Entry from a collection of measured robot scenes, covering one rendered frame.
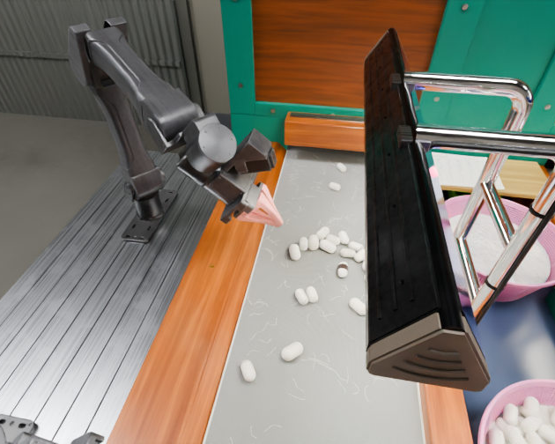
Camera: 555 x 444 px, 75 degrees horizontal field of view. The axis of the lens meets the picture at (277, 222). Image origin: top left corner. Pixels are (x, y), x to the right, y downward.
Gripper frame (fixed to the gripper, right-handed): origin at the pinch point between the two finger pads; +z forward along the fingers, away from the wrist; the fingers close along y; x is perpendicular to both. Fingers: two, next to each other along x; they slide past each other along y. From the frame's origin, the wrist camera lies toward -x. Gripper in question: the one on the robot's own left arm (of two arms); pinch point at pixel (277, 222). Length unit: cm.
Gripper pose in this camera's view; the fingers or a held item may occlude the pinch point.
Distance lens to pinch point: 65.5
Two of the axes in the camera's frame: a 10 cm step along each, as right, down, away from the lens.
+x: -6.4, 4.8, 6.0
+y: 1.7, -6.7, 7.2
